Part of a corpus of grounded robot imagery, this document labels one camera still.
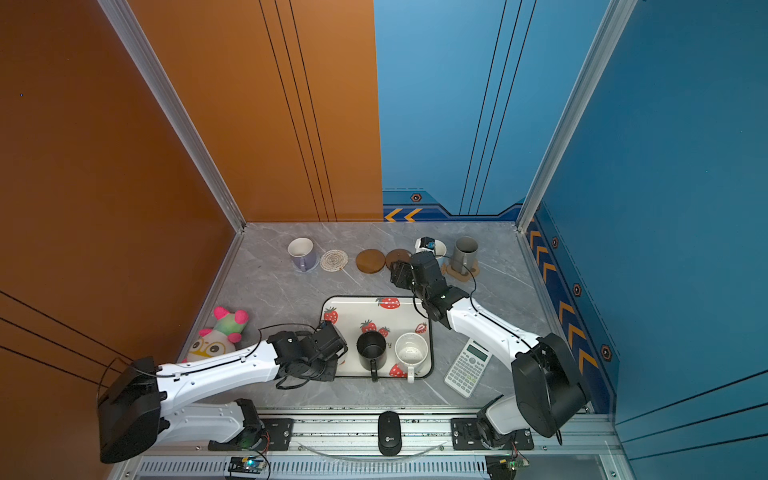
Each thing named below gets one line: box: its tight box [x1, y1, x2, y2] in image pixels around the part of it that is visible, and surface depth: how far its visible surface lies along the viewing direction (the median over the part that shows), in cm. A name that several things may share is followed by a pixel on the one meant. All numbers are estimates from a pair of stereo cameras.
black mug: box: [356, 331, 388, 383], surface depth 81 cm
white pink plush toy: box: [182, 306, 249, 362], surface depth 87 cm
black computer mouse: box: [378, 411, 402, 457], surface depth 74 cm
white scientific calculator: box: [444, 338, 493, 399], surface depth 84 cm
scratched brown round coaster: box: [385, 248, 413, 271], surface depth 111 cm
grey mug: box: [451, 235, 479, 276], surface depth 100 cm
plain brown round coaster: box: [356, 249, 386, 274], surface depth 110 cm
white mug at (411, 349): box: [394, 332, 429, 384], surface depth 82 cm
